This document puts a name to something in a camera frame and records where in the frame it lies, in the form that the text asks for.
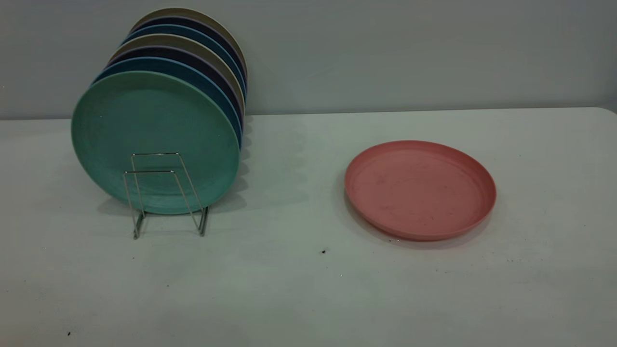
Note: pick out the blue round plate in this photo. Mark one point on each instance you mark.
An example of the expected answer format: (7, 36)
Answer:
(188, 30)
(159, 64)

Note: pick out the green round plate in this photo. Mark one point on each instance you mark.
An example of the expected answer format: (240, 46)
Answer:
(144, 120)

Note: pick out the beige round plate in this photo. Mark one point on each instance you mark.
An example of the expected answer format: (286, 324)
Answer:
(193, 12)
(178, 41)

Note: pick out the dark purple round plate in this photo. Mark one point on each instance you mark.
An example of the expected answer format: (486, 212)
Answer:
(193, 21)
(168, 52)

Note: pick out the pink round plate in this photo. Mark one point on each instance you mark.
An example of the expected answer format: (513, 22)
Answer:
(419, 190)

